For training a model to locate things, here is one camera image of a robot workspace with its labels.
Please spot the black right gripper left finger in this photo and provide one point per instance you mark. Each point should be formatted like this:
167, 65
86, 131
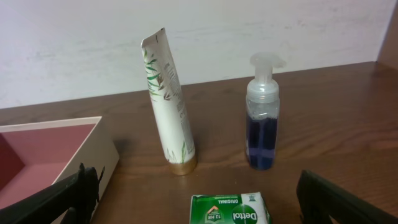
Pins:
74, 197

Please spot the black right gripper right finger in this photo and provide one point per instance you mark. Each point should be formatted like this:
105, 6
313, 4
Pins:
321, 201

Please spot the white box with pink interior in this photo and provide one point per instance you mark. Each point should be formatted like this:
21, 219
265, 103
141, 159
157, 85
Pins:
35, 156

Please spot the green Dettol soap bar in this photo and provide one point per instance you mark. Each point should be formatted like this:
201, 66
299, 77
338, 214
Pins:
229, 209

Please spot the blue liquid foam pump bottle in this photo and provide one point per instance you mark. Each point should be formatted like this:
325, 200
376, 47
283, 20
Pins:
262, 111

